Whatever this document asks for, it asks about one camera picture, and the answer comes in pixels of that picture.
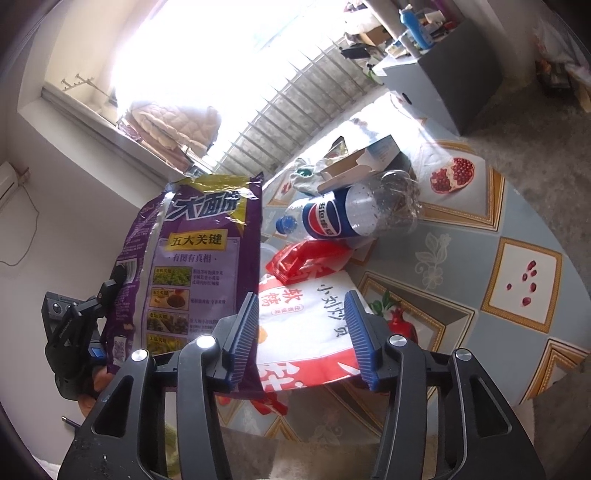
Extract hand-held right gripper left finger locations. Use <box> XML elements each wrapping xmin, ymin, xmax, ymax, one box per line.
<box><xmin>58</xmin><ymin>291</ymin><xmax>262</xmax><ymax>480</ymax></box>

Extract blue spray bottle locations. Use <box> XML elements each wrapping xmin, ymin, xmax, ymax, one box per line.
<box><xmin>399</xmin><ymin>7</ymin><xmax>432</xmax><ymax>49</ymax></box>

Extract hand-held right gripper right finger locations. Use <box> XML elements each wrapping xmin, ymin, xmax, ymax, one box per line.
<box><xmin>343</xmin><ymin>290</ymin><xmax>548</xmax><ymax>480</ymax></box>

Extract clear bottle with blue label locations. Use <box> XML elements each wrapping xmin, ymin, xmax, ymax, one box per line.
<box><xmin>276</xmin><ymin>170</ymin><xmax>423</xmax><ymax>243</ymax></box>

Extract small red packet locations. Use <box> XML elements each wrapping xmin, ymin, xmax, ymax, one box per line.
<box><xmin>265</xmin><ymin>240</ymin><xmax>349</xmax><ymax>284</ymax></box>

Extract white air conditioner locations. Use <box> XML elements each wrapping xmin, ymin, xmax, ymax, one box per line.
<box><xmin>0</xmin><ymin>161</ymin><xmax>21</xmax><ymax>208</ymax></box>

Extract person's left hand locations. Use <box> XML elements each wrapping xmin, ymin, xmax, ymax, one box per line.
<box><xmin>76</xmin><ymin>366</ymin><xmax>115</xmax><ymax>416</ymax></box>

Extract grey cabinet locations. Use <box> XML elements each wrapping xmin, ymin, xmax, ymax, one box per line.
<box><xmin>372</xmin><ymin>18</ymin><xmax>504</xmax><ymax>137</ymax></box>

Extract red and white food bag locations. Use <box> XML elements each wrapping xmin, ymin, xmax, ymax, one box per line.
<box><xmin>252</xmin><ymin>268</ymin><xmax>370</xmax><ymax>416</ymax></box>

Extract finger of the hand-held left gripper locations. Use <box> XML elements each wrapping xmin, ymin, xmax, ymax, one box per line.
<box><xmin>95</xmin><ymin>265</ymin><xmax>129</xmax><ymax>319</ymax></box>

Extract folded pink quilt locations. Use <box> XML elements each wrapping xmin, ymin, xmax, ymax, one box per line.
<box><xmin>127</xmin><ymin>99</ymin><xmax>220</xmax><ymax>155</ymax></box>

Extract metal wall hooks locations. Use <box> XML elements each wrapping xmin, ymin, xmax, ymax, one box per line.
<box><xmin>60</xmin><ymin>71</ymin><xmax>100</xmax><ymax>89</ymax></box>

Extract purple snack bag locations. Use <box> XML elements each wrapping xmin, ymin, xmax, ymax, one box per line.
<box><xmin>100</xmin><ymin>173</ymin><xmax>266</xmax><ymax>400</ymax></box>

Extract pile of household clutter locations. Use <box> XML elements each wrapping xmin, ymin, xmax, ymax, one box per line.
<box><xmin>536</xmin><ymin>18</ymin><xmax>591</xmax><ymax>112</ymax></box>

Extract white plastic bag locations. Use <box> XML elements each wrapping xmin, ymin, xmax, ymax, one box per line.
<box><xmin>288</xmin><ymin>157</ymin><xmax>335</xmax><ymax>195</ymax></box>

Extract white and blue cardboard box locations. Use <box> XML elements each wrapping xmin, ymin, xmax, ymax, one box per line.
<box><xmin>316</xmin><ymin>135</ymin><xmax>411</xmax><ymax>195</ymax></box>

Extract grey ribbed radiator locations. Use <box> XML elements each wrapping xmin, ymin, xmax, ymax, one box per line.
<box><xmin>217</xmin><ymin>41</ymin><xmax>384</xmax><ymax>176</ymax></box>

